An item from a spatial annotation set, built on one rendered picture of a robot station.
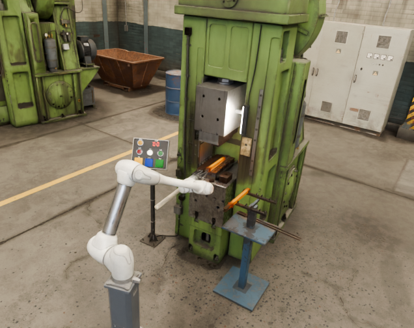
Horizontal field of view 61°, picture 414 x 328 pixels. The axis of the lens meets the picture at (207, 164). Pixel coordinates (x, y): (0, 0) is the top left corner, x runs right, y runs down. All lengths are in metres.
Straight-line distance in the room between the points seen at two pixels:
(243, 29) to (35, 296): 2.86
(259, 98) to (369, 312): 2.14
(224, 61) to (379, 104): 5.36
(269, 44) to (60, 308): 2.76
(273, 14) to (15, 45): 5.27
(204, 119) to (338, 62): 5.32
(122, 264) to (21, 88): 5.31
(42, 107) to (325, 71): 5.80
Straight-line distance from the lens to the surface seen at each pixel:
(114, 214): 2.58
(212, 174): 3.23
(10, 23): 7.17
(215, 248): 3.58
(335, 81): 8.11
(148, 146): 3.35
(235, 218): 3.12
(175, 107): 7.76
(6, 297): 3.68
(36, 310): 3.48
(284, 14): 2.79
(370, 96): 7.99
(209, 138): 3.11
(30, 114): 7.44
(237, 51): 3.00
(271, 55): 2.89
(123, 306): 2.75
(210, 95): 3.00
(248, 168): 3.21
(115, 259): 2.50
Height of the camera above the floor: 2.47
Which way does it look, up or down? 26 degrees down
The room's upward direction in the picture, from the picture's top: 4 degrees clockwise
